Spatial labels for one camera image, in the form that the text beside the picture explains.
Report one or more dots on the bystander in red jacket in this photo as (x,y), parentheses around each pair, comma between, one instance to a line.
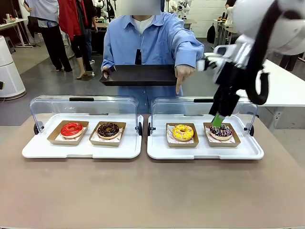
(71,19)

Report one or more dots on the chocolate donut in box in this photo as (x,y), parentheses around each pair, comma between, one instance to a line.
(94,140)

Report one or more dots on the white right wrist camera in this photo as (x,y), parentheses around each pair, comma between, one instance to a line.
(202,65)

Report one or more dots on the person's left hand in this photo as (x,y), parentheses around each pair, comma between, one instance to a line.
(182,74)

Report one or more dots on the person's torso blue shirt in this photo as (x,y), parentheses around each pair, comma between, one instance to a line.
(145,38)

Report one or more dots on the white side table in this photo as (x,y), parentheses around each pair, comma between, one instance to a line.
(283,83)

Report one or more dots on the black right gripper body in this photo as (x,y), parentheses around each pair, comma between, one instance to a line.
(226,95)

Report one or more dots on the dark purple drizzled donut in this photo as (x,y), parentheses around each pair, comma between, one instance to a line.
(225,133)

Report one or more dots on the bystander in light blue shirt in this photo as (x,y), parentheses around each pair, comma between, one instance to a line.
(47,23)

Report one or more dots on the white printed paper liner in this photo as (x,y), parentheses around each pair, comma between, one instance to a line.
(120,136)
(169,139)
(58,138)
(207,133)

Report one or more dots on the black serving tray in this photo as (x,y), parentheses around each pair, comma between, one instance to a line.
(143,75)

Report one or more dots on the white background desk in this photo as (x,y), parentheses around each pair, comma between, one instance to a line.
(14,22)

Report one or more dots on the dark sprinkled donut in box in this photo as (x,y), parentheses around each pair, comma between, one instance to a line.
(236,143)

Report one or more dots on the person's right forearm blue sleeve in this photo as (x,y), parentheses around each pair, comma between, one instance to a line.
(109,52)

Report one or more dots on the chocolate sprinkled donut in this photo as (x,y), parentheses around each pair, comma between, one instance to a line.
(102,131)

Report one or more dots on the red glazed donut in box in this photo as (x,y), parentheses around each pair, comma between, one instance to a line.
(53,138)

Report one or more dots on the clear plastic display lid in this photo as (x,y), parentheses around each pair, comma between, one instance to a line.
(181,107)
(107,107)

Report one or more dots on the black clip-on microphone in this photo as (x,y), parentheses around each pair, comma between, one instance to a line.
(138,56)

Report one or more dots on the white display tray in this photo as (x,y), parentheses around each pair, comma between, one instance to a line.
(202,152)
(81,151)

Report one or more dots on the black backpack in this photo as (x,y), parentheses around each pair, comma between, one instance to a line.
(211,33)

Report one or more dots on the person's left forearm blue sleeve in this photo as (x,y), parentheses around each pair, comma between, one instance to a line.
(188,47)

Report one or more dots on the yellow sprinkled donut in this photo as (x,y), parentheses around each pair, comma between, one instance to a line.
(177,133)
(195,143)

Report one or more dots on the person's right hand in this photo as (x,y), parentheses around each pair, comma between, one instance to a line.
(106,73)

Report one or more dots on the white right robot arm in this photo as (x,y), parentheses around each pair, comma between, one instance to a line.
(250,14)

